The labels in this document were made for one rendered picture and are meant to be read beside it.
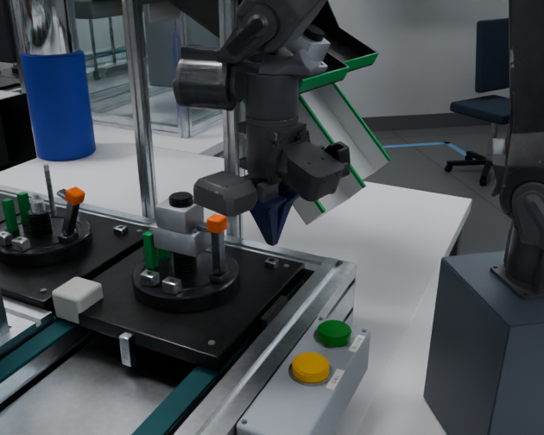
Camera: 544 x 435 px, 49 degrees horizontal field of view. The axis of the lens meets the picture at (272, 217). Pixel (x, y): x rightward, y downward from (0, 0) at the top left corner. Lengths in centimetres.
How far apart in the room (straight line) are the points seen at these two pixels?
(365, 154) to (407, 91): 392
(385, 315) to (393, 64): 411
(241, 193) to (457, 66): 466
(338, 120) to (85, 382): 68
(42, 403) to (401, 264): 64
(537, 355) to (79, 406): 48
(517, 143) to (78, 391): 54
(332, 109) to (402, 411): 61
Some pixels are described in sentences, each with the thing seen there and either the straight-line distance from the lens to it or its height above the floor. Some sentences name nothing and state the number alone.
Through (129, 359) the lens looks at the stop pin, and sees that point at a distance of 74.
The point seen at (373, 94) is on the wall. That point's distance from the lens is 496.
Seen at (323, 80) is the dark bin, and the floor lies 120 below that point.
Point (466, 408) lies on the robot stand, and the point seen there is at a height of 93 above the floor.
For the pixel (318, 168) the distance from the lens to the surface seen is 61.
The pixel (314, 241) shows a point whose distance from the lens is 116.
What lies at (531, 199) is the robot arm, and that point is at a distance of 60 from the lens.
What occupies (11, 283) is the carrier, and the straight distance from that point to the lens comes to 87.
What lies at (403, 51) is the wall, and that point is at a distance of 499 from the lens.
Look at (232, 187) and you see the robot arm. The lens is 60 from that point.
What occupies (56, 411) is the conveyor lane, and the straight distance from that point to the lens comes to 73.
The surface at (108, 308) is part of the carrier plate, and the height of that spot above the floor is 97.
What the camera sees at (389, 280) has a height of 86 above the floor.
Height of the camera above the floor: 138
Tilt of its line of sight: 24 degrees down
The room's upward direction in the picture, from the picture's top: straight up
